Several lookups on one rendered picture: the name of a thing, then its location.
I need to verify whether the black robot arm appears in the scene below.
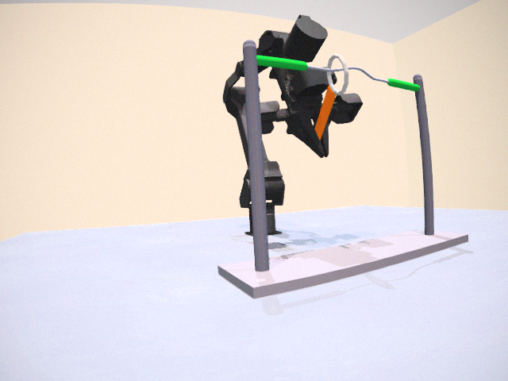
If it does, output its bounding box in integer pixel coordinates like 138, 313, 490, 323
222, 15, 329, 237

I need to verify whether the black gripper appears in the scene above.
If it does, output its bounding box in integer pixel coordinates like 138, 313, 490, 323
260, 70, 363, 158

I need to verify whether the orange handle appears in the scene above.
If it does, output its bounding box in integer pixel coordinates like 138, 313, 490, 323
315, 53, 349, 140

